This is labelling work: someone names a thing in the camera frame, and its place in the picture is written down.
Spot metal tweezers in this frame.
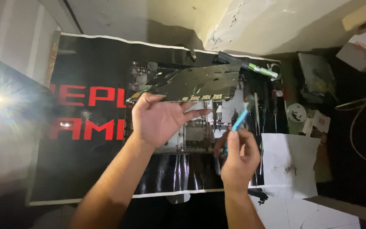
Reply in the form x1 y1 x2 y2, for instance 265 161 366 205
254 92 262 128

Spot beige cardboard box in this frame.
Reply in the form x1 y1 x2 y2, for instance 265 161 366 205
342 0 366 32

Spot person's right hand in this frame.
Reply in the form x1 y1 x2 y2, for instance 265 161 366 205
214 127 262 189

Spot blue toothbrush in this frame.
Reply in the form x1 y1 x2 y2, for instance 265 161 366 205
222 95 255 157

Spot black screwdriver with white collar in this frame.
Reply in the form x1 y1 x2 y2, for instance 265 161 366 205
215 102 223 132

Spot grey plastic bag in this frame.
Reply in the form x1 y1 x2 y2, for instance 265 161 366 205
298 52 337 101

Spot red and black screwdriver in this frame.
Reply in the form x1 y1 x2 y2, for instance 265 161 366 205
271 81 279 133

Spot open laptop chassis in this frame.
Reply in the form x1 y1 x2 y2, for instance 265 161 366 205
124 60 263 154

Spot person's left hand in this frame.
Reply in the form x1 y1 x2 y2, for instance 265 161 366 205
132 93 213 150

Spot clear tape roll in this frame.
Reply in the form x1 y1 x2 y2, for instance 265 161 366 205
267 63 282 81

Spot black tool with green tip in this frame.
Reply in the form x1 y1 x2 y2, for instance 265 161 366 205
213 51 279 80

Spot black plastic clip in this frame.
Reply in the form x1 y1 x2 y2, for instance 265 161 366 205
247 188 269 206

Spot light grey cable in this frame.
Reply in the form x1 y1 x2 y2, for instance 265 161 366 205
334 82 366 167

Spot white paper sheet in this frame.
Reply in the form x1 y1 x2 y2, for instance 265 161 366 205
249 133 321 200

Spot white cardboard box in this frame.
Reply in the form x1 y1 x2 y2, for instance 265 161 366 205
335 31 366 73

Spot black cable end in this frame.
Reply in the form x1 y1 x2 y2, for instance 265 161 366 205
177 43 198 61

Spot black mat with red letters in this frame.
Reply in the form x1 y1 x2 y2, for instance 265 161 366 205
27 31 282 206

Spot small white box, red label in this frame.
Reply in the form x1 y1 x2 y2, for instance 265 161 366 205
300 109 331 137

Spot white round lid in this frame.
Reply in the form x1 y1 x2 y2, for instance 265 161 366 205
287 103 308 123

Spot green laptop motherboard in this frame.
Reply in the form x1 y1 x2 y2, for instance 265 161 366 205
126 64 244 103

